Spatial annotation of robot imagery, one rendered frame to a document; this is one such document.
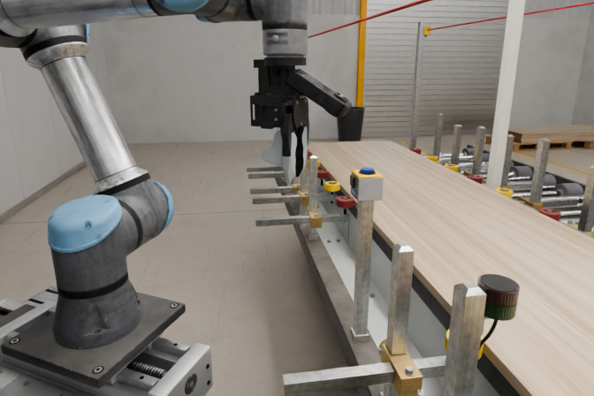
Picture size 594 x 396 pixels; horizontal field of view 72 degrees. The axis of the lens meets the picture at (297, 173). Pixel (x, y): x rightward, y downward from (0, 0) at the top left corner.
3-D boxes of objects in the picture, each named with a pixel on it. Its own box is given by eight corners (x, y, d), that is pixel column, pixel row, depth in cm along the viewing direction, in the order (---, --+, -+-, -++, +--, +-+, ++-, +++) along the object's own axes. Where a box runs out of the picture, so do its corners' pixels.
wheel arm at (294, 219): (255, 228, 184) (255, 219, 182) (255, 225, 187) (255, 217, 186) (349, 223, 190) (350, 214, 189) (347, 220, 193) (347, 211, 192)
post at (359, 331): (354, 343, 122) (361, 200, 111) (349, 332, 127) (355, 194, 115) (369, 341, 123) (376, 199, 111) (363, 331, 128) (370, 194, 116)
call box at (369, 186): (357, 204, 109) (358, 176, 107) (350, 196, 116) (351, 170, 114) (382, 202, 111) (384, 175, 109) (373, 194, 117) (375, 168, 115)
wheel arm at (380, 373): (284, 399, 88) (284, 384, 87) (282, 388, 91) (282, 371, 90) (472, 376, 94) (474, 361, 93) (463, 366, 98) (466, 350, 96)
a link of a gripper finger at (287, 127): (287, 156, 72) (291, 105, 71) (297, 156, 71) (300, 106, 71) (277, 156, 68) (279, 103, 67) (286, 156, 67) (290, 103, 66)
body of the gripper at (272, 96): (269, 124, 77) (267, 57, 74) (311, 126, 74) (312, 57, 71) (250, 130, 71) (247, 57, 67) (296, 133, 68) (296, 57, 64)
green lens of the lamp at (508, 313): (489, 322, 63) (491, 309, 62) (467, 300, 68) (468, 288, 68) (524, 318, 64) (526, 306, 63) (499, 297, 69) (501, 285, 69)
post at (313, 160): (309, 255, 195) (310, 156, 183) (308, 251, 199) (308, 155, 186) (316, 254, 196) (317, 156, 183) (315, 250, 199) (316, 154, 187)
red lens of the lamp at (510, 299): (491, 308, 62) (492, 294, 61) (468, 287, 68) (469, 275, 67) (526, 304, 63) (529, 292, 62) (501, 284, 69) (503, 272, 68)
